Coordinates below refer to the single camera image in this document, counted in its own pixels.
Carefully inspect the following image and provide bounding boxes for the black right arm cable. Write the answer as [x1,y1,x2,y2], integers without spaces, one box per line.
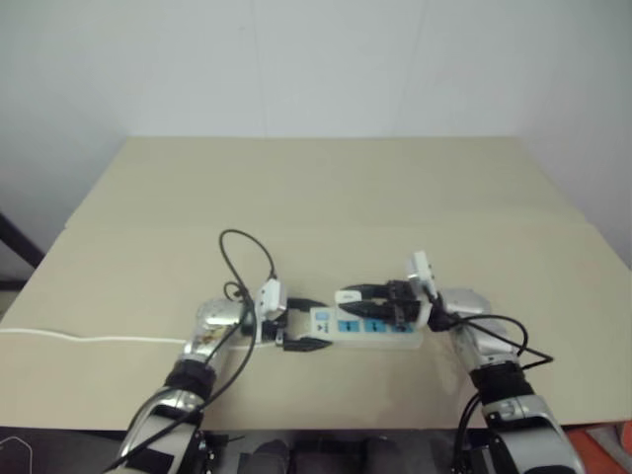
[427,290,555,474]

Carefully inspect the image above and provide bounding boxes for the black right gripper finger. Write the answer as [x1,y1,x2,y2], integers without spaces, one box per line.
[337,281,392,299]
[342,299,392,321]

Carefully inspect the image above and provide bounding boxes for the orange object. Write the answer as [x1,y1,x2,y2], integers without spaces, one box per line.
[565,425,632,474]

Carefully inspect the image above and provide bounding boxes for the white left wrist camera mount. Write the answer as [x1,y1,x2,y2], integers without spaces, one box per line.
[253,278,289,343]

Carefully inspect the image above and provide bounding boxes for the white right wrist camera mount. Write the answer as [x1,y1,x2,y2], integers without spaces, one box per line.
[404,251,439,328]

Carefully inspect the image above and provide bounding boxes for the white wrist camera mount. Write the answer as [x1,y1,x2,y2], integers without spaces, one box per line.
[404,251,439,328]
[253,278,289,343]

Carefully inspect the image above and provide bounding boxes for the black board with white line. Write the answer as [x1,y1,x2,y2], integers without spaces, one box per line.
[0,423,127,474]

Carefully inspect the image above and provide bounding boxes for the white power strip blue sockets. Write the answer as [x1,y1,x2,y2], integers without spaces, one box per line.
[307,304,426,352]

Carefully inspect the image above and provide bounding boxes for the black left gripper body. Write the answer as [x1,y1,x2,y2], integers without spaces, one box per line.
[262,298,298,351]

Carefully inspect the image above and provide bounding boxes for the white power strip cable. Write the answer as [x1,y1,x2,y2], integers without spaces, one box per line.
[0,327,277,350]

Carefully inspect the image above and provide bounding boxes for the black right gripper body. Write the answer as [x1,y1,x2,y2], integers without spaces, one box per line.
[386,278,422,328]

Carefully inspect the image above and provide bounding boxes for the black metal frame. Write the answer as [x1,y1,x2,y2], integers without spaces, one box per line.
[0,210,47,293]

